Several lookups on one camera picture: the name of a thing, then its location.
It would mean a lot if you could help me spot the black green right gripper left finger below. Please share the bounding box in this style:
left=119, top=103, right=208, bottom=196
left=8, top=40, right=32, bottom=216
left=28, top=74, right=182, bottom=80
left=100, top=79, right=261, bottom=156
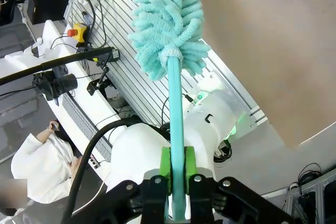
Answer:
left=86, top=146, right=173, bottom=224

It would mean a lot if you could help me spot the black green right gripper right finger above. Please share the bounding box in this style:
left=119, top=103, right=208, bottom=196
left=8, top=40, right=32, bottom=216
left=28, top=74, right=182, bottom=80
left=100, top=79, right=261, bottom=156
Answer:
left=185, top=146, right=289, bottom=224

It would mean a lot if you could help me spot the teal microfibre duster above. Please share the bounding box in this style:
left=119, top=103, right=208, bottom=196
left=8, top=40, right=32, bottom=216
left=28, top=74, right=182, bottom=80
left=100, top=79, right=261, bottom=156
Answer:
left=128, top=0, right=212, bottom=221

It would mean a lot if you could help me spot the grey keyboard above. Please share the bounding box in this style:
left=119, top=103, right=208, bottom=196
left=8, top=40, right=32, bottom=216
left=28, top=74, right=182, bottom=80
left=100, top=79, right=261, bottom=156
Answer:
left=61, top=94, right=112, bottom=162

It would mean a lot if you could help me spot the person in white coat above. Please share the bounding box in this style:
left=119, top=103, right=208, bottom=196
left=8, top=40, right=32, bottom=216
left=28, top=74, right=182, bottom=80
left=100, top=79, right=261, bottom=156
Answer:
left=10, top=120, right=85, bottom=205

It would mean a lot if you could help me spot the white desk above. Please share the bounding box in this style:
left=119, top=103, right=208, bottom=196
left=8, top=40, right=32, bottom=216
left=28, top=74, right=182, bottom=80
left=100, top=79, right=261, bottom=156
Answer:
left=0, top=19, right=127, bottom=183

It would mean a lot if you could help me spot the yellow emergency stop button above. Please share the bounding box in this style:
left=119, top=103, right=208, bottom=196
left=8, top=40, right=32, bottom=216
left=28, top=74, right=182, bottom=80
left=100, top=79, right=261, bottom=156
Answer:
left=67, top=23, right=91, bottom=44

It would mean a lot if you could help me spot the black box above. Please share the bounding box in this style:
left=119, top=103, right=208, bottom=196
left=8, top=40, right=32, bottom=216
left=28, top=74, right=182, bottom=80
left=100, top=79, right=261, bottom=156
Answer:
left=27, top=0, right=71, bottom=25

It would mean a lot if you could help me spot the black cable coil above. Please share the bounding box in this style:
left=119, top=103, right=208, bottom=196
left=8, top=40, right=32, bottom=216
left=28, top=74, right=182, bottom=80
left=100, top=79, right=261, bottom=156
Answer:
left=151, top=95, right=174, bottom=141

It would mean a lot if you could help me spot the black corrugated hose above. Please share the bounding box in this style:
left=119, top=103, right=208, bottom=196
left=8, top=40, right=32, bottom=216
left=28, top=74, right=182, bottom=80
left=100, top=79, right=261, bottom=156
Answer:
left=60, top=119, right=148, bottom=224

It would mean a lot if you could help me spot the black cable bundle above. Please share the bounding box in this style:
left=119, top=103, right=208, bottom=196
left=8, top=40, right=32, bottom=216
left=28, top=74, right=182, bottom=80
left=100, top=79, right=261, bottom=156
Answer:
left=298, top=163, right=322, bottom=185

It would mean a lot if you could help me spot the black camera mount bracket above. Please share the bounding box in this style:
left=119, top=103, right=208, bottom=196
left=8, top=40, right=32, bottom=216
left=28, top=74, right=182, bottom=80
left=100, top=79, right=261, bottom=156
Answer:
left=86, top=61, right=116, bottom=96

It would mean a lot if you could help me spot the black camera with lens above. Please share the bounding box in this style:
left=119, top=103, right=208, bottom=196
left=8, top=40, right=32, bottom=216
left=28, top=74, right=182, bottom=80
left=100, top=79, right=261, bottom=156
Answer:
left=33, top=73, right=78, bottom=101

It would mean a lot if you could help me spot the small silver camera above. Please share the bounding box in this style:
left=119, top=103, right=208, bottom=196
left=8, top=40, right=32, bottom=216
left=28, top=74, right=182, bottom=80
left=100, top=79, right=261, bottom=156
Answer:
left=90, top=47, right=121, bottom=63

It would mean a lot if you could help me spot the slotted aluminium base plate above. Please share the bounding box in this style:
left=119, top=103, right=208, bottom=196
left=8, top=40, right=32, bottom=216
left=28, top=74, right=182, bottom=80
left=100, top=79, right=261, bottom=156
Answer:
left=62, top=0, right=270, bottom=135

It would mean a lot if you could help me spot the black sleeved cable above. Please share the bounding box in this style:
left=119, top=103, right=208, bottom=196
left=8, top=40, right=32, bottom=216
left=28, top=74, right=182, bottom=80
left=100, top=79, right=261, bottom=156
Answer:
left=0, top=46, right=115, bottom=86

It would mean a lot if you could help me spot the black cable with metal plug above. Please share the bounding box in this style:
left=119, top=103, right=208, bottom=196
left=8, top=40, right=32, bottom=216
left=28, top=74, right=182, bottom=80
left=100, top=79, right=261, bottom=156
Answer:
left=81, top=0, right=108, bottom=49

